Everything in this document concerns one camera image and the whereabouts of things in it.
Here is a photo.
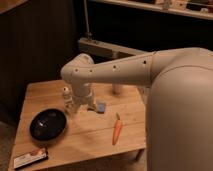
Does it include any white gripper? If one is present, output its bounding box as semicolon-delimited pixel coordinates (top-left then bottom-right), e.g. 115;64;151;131
71;83;96;113

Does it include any orange carrot-shaped pepper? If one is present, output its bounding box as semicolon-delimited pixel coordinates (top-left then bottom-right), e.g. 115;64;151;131
112;113;123;145

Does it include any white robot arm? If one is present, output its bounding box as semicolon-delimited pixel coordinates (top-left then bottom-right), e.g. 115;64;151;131
61;47;213;171

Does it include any black ceramic bowl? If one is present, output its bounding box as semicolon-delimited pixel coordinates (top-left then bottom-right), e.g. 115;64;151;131
29;108;67;141

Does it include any small clear plastic bottle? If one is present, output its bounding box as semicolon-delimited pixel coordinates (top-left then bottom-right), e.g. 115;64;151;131
62;87;73;112

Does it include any blue sponge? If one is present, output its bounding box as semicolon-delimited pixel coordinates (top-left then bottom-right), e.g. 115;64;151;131
96;102;106;114

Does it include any translucent plastic cup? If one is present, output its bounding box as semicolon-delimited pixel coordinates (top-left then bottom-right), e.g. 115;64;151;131
112;84;123;95

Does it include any grey baseboard heater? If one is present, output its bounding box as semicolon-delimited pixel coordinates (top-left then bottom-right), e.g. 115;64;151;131
78;37;144;59

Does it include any wooden table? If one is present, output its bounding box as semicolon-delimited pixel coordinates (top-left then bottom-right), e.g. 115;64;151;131
12;80;146;171

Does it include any metal pole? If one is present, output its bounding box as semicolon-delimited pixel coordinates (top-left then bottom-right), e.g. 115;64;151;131
83;0;92;41

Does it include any black and white snack package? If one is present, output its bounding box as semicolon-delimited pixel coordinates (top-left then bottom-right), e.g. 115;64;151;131
13;148;48;169

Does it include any cluttered wall shelf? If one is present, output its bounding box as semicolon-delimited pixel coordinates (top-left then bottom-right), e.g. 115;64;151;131
90;0;213;21

